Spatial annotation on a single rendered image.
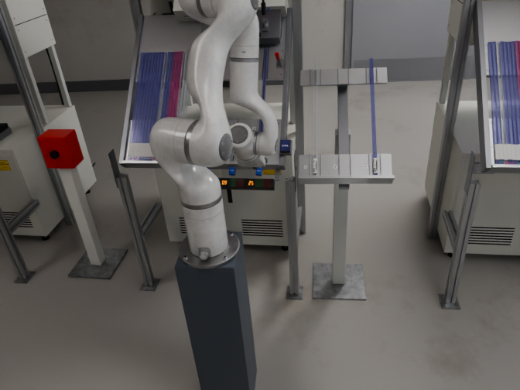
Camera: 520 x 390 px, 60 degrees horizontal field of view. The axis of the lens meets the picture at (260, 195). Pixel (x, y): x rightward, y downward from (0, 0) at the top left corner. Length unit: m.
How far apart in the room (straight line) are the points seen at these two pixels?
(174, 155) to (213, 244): 0.30
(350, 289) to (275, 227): 0.48
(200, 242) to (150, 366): 0.86
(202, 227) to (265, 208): 1.03
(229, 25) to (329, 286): 1.43
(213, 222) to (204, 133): 0.28
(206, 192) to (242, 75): 0.39
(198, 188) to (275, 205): 1.08
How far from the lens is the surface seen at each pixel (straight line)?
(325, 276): 2.33
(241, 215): 2.36
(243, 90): 1.42
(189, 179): 1.26
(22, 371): 2.29
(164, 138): 1.22
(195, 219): 1.30
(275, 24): 2.03
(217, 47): 1.24
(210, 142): 1.15
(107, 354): 2.18
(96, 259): 2.62
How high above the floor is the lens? 1.57
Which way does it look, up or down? 32 degrees down
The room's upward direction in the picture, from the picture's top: 5 degrees counter-clockwise
